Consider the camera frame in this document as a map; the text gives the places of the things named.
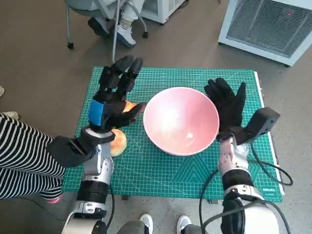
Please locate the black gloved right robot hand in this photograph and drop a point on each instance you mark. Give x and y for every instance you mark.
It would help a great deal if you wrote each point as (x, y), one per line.
(229, 109)

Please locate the black left robot hand blue tape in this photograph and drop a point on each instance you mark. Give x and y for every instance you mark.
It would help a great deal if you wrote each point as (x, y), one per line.
(114, 112)

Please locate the orange twisted toy bread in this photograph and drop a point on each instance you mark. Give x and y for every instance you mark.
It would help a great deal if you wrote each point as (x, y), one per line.
(129, 107)

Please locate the pale round toy bread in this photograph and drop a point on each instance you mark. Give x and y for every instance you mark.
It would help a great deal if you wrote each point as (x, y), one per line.
(119, 143)

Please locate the pink bowl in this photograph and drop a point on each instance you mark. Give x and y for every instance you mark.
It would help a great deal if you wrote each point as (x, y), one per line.
(180, 122)

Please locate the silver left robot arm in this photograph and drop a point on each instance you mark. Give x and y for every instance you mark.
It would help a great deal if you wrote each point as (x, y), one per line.
(95, 185)

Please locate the silver metal pole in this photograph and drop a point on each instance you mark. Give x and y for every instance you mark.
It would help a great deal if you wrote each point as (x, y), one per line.
(114, 44)

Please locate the green cutting mat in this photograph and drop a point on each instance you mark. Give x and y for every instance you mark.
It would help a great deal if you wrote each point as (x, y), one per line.
(151, 170)

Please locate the black table clamp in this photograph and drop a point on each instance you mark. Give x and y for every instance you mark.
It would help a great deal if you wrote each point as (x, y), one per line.
(125, 197)
(213, 201)

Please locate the seated person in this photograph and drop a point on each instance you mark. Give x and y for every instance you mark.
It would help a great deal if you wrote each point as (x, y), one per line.
(125, 26)

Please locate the large white grilled appliance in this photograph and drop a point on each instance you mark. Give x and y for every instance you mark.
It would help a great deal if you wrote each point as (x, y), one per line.
(265, 24)

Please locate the person in striped clothing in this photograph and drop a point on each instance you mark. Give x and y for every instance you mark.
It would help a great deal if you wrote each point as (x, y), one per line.
(26, 158)

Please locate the beige shoe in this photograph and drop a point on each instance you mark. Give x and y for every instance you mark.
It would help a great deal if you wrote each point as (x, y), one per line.
(1, 91)
(11, 114)

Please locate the grey wheeled chair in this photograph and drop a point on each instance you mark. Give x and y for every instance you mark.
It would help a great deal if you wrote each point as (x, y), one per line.
(80, 7)

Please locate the small white grilled appliance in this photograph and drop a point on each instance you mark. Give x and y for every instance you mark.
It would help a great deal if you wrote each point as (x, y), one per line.
(156, 9)

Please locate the person with white shoes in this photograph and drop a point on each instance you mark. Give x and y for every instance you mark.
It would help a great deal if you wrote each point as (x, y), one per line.
(146, 221)

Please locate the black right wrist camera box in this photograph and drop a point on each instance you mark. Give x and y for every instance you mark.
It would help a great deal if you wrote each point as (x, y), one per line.
(260, 124)

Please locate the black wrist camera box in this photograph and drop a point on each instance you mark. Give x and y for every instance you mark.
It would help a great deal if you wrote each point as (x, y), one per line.
(260, 124)
(68, 151)

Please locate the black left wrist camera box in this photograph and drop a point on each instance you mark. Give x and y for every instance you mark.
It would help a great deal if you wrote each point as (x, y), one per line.
(68, 151)

